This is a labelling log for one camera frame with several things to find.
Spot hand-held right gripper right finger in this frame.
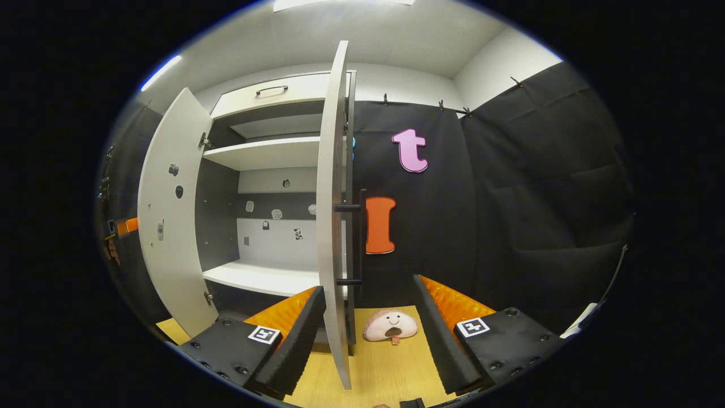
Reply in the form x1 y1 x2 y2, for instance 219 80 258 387
412 274 570 396

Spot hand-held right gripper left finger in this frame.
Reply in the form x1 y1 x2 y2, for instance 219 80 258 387
177 285 327 400

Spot cabinet door with camera sticker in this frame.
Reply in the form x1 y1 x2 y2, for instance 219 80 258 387
138 87 219 339

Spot cabinet door with headphone sticker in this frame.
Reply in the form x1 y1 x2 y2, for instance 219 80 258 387
315 40 368 390

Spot beige double-door shoe cabinet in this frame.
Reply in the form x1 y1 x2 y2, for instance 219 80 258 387
195 70 357 347

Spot white cabinet shelf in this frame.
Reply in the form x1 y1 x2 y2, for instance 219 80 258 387
202 260 321 299
203 136 321 172

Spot pink round plush toy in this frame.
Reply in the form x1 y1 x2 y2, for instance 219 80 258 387
362 309 419 346

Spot white panel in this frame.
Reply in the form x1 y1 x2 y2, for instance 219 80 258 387
561 303 599 339

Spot black backdrop cloth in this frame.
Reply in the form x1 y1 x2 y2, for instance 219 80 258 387
97 61 635 336

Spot narrow ceiling light panel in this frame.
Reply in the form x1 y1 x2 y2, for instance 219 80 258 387
140 55 183 92

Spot wide ceiling light panel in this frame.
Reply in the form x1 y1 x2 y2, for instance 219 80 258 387
273 0 415 13

